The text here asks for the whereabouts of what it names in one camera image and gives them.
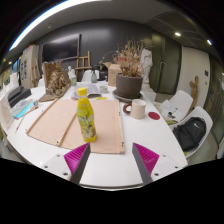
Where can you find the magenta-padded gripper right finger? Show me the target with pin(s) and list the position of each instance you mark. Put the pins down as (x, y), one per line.
(148, 159)

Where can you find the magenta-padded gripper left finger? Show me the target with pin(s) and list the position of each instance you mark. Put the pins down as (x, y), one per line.
(75, 158)

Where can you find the yellow drink bottle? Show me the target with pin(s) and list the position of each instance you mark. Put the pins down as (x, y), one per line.
(86, 120)

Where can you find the flat round red coaster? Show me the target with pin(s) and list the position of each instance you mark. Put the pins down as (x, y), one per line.
(154, 116)

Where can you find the black backpack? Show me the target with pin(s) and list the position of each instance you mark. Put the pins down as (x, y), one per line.
(189, 133)

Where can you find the black key bunch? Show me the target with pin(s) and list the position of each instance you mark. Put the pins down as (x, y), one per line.
(171, 115)

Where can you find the stack of papers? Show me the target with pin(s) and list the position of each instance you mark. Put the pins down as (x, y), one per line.
(168, 107)

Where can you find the grey plant saucer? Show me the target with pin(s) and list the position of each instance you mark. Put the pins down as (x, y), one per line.
(124, 99)

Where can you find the small yellow flat item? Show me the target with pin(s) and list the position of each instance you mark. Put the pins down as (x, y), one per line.
(101, 98)

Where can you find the white plastic chair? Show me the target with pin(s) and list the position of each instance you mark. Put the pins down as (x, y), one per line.
(86, 76)
(183, 100)
(203, 115)

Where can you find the folded newspaper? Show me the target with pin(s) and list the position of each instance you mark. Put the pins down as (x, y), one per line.
(91, 90)

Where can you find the teal book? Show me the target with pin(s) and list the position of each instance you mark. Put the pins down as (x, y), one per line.
(23, 109)

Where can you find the small white cup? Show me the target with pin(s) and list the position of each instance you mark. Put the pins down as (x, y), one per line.
(103, 89)

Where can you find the dark grey plant pot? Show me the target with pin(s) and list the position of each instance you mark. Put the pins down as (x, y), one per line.
(129, 86)

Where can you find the brown carved wooden sculpture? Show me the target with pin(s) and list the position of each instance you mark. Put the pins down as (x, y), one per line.
(57, 81)

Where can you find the small spray bottle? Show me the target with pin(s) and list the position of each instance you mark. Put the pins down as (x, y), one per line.
(73, 79)

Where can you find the wooden figure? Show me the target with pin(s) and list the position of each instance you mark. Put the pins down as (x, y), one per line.
(194, 91)

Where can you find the grey metal bottle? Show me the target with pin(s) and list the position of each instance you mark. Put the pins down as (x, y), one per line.
(94, 76)

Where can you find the black box device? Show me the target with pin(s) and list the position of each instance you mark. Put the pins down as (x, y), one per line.
(17, 95)

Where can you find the cardboard box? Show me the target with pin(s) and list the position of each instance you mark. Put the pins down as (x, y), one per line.
(112, 75)

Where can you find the small wooden easel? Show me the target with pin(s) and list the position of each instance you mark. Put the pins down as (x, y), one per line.
(35, 75)

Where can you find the dark green double door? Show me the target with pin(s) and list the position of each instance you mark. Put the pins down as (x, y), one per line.
(170, 66)

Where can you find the white plaster statue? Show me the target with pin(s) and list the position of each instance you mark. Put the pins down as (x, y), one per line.
(146, 63)

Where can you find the dried brown plant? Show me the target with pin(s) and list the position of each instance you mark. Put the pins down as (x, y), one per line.
(129, 60)

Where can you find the white cabinet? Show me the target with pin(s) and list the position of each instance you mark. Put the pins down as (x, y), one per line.
(28, 66)

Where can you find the round ceiling spotlight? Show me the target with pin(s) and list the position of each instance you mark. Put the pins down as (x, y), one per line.
(209, 42)
(177, 34)

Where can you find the long ceiling light strip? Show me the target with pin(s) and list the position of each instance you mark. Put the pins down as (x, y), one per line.
(43, 16)

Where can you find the black wall screen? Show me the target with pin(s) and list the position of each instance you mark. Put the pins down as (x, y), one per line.
(61, 47)

